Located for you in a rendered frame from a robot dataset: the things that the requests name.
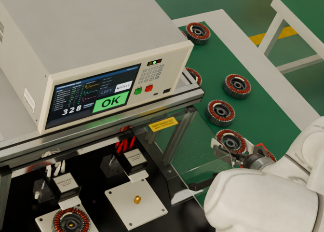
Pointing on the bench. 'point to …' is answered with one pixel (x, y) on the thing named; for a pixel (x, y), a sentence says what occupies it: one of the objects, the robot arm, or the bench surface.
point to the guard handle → (202, 184)
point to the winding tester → (87, 45)
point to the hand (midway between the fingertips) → (230, 144)
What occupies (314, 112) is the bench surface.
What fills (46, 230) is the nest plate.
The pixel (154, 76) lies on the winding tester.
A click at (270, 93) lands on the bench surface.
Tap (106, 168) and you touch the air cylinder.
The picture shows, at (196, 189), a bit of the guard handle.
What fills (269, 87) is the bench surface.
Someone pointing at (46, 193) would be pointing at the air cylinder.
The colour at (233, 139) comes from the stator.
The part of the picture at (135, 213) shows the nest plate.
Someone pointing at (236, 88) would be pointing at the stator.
